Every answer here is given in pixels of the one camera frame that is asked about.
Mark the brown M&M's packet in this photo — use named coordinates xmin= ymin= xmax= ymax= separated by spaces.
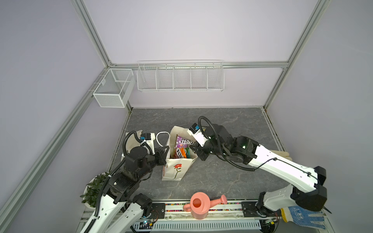
xmin=175 ymin=135 xmax=194 ymax=148

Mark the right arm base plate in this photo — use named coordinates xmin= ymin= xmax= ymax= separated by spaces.
xmin=241 ymin=201 xmax=281 ymax=218

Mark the beige work glove right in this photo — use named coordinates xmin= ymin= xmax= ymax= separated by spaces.
xmin=270 ymin=150 xmax=292 ymax=161

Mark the small potted plant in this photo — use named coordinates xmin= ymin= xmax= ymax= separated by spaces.
xmin=80 ymin=172 xmax=109 ymax=209

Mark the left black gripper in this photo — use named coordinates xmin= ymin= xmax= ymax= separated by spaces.
xmin=137 ymin=145 xmax=169 ymax=180

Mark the pink watering can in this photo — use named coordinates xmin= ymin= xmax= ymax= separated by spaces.
xmin=183 ymin=192 xmax=228 ymax=220

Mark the white wire shelf basket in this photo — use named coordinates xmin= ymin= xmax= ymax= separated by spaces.
xmin=137 ymin=60 xmax=225 ymax=91

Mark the green Fox's spring tea bag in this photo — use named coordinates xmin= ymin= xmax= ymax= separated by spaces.
xmin=186 ymin=148 xmax=195 ymax=159

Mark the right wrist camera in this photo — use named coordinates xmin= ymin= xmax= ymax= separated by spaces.
xmin=187 ymin=123 xmax=208 ymax=147

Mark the white blue dotted glove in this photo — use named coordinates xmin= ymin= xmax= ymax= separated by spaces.
xmin=281 ymin=206 xmax=326 ymax=230

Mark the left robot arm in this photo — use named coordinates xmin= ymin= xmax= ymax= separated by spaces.
xmin=81 ymin=131 xmax=170 ymax=233

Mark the white vented rail cover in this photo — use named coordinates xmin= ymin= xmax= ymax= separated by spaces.
xmin=133 ymin=220 xmax=262 ymax=233

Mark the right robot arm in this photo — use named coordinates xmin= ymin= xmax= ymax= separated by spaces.
xmin=187 ymin=124 xmax=327 ymax=216

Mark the white mesh box basket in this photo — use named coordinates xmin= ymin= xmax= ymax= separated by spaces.
xmin=93 ymin=69 xmax=136 ymax=108

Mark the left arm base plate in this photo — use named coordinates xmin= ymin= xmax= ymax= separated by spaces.
xmin=142 ymin=203 xmax=166 ymax=219

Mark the white paper gift bag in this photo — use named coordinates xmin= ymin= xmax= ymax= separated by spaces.
xmin=162 ymin=126 xmax=198 ymax=181

